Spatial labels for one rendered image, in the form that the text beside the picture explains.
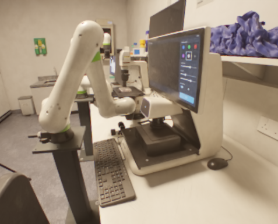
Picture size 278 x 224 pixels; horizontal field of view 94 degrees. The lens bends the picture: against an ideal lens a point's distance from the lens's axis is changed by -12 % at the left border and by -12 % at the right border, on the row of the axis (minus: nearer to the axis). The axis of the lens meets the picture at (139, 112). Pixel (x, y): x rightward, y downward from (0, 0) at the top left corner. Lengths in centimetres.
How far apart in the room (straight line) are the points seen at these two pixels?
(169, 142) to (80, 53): 52
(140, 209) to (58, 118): 48
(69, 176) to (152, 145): 65
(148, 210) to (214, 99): 52
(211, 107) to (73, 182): 94
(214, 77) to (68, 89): 61
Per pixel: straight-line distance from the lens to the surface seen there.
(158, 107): 64
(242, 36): 81
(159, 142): 63
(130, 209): 60
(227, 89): 110
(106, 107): 90
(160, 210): 61
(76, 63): 66
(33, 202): 62
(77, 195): 122
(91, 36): 66
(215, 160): 81
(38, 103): 361
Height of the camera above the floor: 125
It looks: 21 degrees down
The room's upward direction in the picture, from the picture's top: straight up
